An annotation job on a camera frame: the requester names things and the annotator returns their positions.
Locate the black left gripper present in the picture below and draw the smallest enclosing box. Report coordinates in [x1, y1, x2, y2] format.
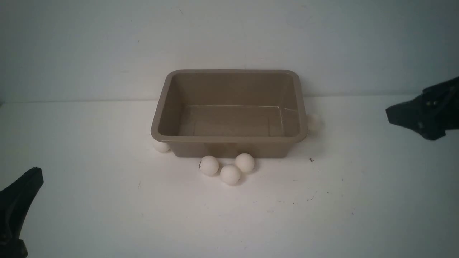
[0, 168, 44, 258]

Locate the white ping-pong ball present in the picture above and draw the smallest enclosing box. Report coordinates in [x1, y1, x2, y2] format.
[235, 153, 255, 173]
[220, 164, 241, 186]

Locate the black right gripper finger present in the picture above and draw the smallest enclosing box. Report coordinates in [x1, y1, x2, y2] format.
[385, 97, 446, 141]
[422, 77, 459, 108]

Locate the white ball with black mark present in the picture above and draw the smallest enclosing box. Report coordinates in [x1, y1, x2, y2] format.
[199, 156, 219, 176]

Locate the tan plastic bin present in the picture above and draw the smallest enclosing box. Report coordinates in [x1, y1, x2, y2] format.
[151, 69, 308, 158]

